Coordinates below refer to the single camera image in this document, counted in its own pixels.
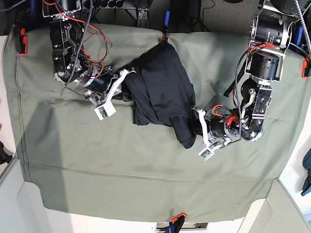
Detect metal frame bracket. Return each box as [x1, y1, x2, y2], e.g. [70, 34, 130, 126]
[137, 8, 149, 28]

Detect dark navy long-sleeve shirt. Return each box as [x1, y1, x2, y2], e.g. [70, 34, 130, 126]
[124, 41, 196, 149]

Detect right orange black clamp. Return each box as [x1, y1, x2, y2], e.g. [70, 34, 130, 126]
[301, 61, 311, 79]

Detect orange black clamp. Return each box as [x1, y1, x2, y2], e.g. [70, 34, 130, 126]
[14, 27, 28, 56]
[165, 213, 187, 233]
[301, 61, 311, 79]

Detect bottom orange black clamp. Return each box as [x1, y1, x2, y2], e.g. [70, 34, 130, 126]
[165, 213, 187, 233]

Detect blue clamp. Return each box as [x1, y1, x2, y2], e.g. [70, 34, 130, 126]
[162, 11, 170, 42]
[291, 22, 308, 52]

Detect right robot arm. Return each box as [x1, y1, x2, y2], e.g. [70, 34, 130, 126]
[42, 0, 119, 105]

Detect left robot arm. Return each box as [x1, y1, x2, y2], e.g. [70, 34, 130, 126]
[194, 0, 311, 149]

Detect top middle blue clamp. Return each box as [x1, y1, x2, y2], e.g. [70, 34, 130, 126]
[162, 11, 170, 42]

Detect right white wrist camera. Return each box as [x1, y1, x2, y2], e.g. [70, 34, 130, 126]
[94, 69, 136, 120]

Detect teal garment at right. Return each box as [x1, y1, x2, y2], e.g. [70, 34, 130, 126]
[300, 148, 311, 197]

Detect top right blue clamp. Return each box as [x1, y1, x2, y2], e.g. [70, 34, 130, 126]
[291, 22, 308, 52]

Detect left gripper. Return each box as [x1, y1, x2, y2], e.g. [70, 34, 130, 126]
[191, 106, 241, 145]

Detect dark object at left edge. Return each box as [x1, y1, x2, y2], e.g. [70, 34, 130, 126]
[0, 142, 13, 165]

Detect left orange black clamp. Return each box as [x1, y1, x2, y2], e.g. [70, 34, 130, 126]
[14, 27, 28, 56]

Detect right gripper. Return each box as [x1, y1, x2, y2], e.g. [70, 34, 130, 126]
[84, 67, 133, 102]

